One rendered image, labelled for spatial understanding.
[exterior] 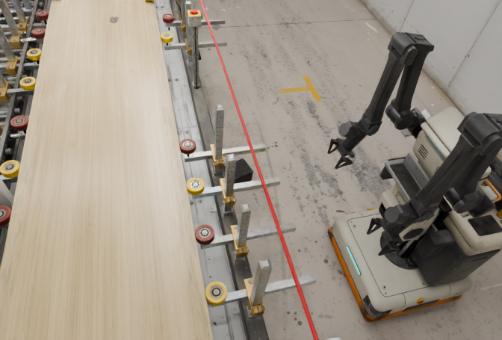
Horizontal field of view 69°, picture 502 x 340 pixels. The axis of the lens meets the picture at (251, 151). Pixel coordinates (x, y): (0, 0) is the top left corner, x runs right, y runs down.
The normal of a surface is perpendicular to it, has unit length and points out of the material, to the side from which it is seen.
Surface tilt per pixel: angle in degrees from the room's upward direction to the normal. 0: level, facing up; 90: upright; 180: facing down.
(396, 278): 0
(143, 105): 0
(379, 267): 0
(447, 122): 43
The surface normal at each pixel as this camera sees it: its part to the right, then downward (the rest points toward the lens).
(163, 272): 0.09, -0.66
